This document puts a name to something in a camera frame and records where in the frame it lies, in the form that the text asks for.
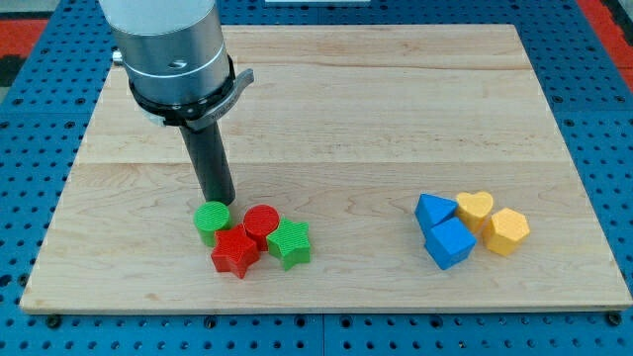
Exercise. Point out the wooden board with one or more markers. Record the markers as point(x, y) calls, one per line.
point(343, 128)

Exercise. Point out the green star block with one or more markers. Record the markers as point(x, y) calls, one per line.
point(290, 243)

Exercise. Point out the red cylinder block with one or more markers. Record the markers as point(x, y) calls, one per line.
point(259, 221)

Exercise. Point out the black cylindrical pointer tool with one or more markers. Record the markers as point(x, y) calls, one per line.
point(208, 156)

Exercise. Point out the red star block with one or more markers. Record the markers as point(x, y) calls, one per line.
point(235, 251)

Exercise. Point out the green cylinder block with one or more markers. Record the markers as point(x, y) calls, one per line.
point(209, 218)

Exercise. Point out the blue triangle block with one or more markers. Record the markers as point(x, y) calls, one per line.
point(432, 210)

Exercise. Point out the blue cube block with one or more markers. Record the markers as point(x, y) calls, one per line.
point(449, 243)

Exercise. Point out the yellow heart block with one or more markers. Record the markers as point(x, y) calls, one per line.
point(474, 209)

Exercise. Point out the yellow hexagon block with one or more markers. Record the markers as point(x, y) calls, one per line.
point(505, 231)

